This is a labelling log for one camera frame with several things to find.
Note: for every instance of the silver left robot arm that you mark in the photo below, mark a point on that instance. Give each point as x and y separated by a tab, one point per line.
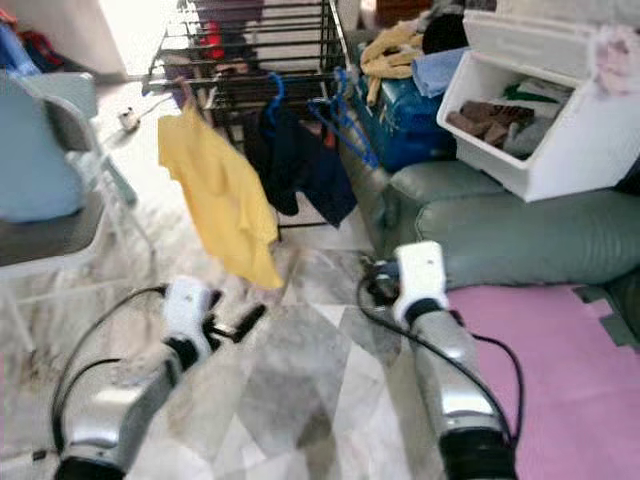
125	410

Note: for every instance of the yellow printed t-shirt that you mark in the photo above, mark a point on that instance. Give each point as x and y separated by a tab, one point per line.
220	200

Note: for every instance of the dark navy garment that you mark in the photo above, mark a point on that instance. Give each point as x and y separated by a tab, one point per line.
300	160

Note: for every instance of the blue suitcase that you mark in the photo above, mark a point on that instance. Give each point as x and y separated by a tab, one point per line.
410	125

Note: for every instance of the grey-green sofa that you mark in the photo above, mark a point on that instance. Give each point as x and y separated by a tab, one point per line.
540	240

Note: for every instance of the brown garment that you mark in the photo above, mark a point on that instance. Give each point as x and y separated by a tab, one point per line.
485	118

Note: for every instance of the grey garment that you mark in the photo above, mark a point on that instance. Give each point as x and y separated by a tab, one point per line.
535	140

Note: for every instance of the pink floor mat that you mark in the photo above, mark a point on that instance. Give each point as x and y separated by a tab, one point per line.
560	400

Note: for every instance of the light blue folded cloth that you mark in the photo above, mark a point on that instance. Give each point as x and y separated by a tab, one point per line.
438	70

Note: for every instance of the black metal drying rack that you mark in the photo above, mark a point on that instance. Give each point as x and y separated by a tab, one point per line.
250	97

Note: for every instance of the small white floor object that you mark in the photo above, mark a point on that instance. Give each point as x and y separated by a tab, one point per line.
129	120

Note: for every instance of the white lidded storage box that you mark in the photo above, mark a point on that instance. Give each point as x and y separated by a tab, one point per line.
580	150

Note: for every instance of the green white garment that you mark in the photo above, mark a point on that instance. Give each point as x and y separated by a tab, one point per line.
540	93

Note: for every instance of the grey chair light blue back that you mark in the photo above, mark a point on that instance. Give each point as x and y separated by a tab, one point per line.
35	160

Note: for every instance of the black cloth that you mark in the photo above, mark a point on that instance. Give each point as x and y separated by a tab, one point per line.
443	32

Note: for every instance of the white ribbed mattress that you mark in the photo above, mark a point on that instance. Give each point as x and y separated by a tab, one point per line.
285	35

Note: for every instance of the blue hanging cloth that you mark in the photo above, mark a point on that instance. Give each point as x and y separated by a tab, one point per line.
10	50

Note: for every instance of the red bag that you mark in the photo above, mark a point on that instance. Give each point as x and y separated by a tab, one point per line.
45	50

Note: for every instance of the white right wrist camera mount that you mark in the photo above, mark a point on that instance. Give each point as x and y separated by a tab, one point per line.
422	272

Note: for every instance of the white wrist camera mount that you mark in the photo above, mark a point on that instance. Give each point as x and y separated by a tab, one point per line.
188	305
422	272

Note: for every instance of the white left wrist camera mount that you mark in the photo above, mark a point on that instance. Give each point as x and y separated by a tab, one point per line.
188	305

